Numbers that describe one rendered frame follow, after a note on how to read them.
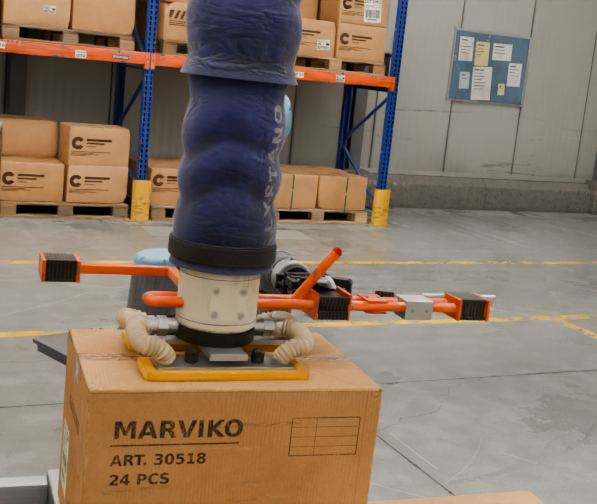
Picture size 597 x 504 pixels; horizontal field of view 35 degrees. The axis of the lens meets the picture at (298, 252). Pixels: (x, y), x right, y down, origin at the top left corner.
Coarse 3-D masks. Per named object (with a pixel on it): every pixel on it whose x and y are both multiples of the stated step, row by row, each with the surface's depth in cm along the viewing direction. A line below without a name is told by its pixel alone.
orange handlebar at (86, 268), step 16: (96, 272) 217; (112, 272) 218; (128, 272) 220; (144, 272) 221; (160, 272) 222; (176, 272) 218; (160, 304) 195; (176, 304) 196; (272, 304) 203; (288, 304) 204; (304, 304) 206; (352, 304) 210; (368, 304) 211; (384, 304) 212; (400, 304) 214; (448, 304) 218
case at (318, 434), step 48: (96, 336) 211; (96, 384) 181; (144, 384) 184; (192, 384) 187; (240, 384) 190; (288, 384) 193; (336, 384) 196; (96, 432) 179; (144, 432) 183; (192, 432) 186; (240, 432) 189; (288, 432) 192; (336, 432) 196; (96, 480) 182; (144, 480) 185; (192, 480) 188; (240, 480) 191; (288, 480) 195; (336, 480) 198
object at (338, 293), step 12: (312, 288) 213; (324, 288) 214; (336, 288) 214; (324, 300) 205; (336, 300) 206; (348, 300) 207; (312, 312) 207; (324, 312) 205; (336, 312) 206; (348, 312) 208
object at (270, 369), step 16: (192, 352) 191; (256, 352) 196; (144, 368) 187; (160, 368) 187; (176, 368) 188; (192, 368) 189; (208, 368) 190; (224, 368) 192; (240, 368) 193; (256, 368) 194; (272, 368) 195; (288, 368) 196; (304, 368) 199
